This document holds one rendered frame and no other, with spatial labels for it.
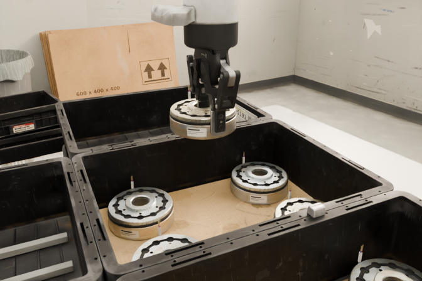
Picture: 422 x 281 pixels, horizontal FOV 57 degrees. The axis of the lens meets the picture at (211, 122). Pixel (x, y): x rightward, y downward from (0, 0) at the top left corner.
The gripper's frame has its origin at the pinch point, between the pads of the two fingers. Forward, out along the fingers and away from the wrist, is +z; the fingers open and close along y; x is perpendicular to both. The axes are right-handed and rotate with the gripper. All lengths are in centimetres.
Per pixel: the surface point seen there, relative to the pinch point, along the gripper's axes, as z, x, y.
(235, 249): 7.5, 6.1, -19.7
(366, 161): 30, -59, 22
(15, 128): 47, 37, 140
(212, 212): 17.2, -0.6, 0.8
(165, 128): 17.0, -5.1, 40.0
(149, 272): 7.4, 15.5, -19.2
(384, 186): 7.4, -18.6, -16.7
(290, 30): 37, -233, 305
